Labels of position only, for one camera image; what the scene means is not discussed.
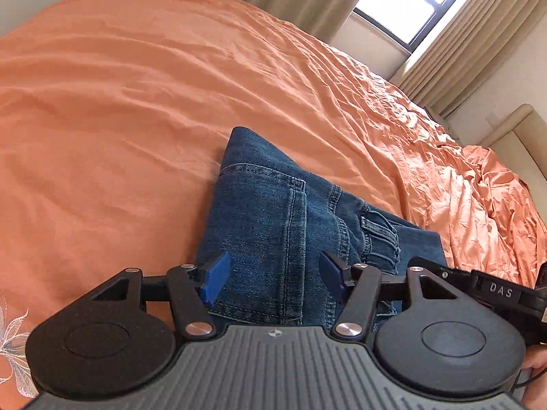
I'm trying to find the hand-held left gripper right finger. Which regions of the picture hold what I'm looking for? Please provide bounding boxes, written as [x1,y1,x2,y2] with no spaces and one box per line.
[319,249,461,339]

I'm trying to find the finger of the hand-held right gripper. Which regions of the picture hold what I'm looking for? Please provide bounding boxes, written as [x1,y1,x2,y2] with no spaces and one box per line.
[407,256,476,288]

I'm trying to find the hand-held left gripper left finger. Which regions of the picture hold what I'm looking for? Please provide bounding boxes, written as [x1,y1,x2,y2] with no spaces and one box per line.
[91,251,232,338]

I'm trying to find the blue denim pants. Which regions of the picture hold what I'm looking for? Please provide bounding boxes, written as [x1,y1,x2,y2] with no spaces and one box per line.
[194,126,449,330]

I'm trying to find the person's right hand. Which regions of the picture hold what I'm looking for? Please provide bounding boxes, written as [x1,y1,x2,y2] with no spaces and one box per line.
[522,345,547,371]

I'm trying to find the beige padded headboard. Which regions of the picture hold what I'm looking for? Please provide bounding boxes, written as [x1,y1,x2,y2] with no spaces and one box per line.
[478,104,547,182]

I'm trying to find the orange bed cover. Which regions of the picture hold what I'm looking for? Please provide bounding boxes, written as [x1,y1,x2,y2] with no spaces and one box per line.
[0,0,547,400]

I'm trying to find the dark framed window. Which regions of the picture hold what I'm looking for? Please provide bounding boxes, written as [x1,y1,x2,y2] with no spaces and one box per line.
[353,0,489,54]

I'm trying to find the black cable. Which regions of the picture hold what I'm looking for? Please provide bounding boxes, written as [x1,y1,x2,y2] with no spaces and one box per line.
[512,369,535,391]

